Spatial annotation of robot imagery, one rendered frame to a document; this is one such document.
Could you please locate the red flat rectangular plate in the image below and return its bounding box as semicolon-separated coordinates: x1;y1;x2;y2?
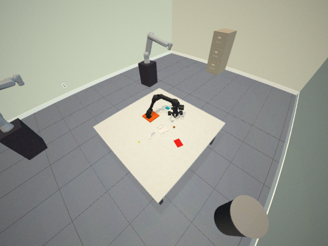
174;139;183;148

